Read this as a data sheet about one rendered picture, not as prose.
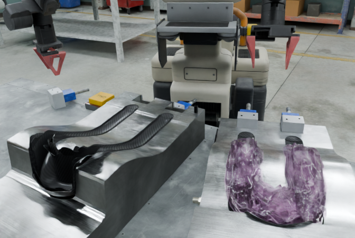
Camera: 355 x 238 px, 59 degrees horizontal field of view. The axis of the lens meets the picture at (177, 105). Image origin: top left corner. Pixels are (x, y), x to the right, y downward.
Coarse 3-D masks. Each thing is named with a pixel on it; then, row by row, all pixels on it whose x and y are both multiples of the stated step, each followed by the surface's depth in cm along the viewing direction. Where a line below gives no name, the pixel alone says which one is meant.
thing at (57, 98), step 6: (48, 90) 105; (54, 90) 104; (60, 90) 104; (66, 90) 107; (72, 90) 107; (78, 90) 109; (84, 90) 110; (54, 96) 102; (60, 96) 103; (66, 96) 105; (72, 96) 106; (54, 102) 103; (60, 102) 104; (54, 108) 104
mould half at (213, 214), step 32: (224, 128) 79; (320, 128) 78; (224, 160) 61; (224, 192) 56; (352, 192) 53; (192, 224) 45; (224, 224) 45; (256, 224) 45; (320, 224) 44; (352, 224) 49
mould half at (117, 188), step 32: (128, 96) 90; (32, 128) 67; (64, 128) 72; (128, 128) 75; (192, 128) 77; (96, 160) 56; (128, 160) 56; (160, 160) 66; (0, 192) 60; (32, 192) 60; (96, 192) 53; (128, 192) 58; (0, 224) 53; (32, 224) 53; (64, 224) 52; (96, 224) 52
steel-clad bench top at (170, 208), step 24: (0, 96) 115; (24, 96) 114; (48, 96) 114; (0, 120) 98; (24, 120) 98; (48, 120) 97; (72, 120) 97; (0, 144) 86; (0, 168) 76; (192, 168) 74; (168, 192) 67; (192, 192) 67; (144, 216) 61; (168, 216) 61
